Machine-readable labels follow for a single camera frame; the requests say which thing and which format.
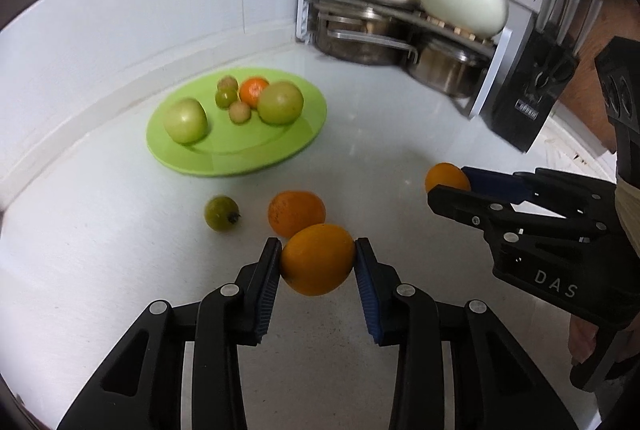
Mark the person's right hand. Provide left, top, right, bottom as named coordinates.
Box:
left=569, top=314, right=601, bottom=367

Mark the small orange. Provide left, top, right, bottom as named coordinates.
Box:
left=425, top=163, right=472, bottom=193

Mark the green plate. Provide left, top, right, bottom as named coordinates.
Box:
left=146, top=68, right=328, bottom=177

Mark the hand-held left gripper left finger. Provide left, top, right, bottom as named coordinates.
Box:
left=56, top=237, right=283, bottom=430

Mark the small steel pot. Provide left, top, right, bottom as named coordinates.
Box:
left=406, top=35, right=493, bottom=98

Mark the grey pot rack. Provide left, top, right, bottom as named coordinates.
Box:
left=297, top=0, right=516, bottom=118

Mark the black knife block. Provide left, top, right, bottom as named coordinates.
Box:
left=491, top=18, right=581, bottom=154

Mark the orange with green stem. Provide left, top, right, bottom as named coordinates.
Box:
left=239, top=77, right=271, bottom=108

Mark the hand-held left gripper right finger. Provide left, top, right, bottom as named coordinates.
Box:
left=354, top=237, right=571, bottom=430

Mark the yellowish green guava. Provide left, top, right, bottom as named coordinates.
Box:
left=257, top=81, right=305, bottom=125

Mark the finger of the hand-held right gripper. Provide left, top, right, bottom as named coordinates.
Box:
left=462, top=166, right=618, bottom=217
left=426, top=184, right=531, bottom=243

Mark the wide steel pot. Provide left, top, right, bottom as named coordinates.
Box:
left=312, top=8, right=418, bottom=66

